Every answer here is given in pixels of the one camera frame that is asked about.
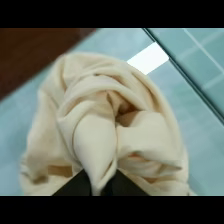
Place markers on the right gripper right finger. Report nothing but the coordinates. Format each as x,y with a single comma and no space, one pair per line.
123,186

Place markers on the cream garment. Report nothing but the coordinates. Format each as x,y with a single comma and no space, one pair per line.
100,100

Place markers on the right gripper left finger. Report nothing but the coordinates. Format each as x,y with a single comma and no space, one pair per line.
76,186

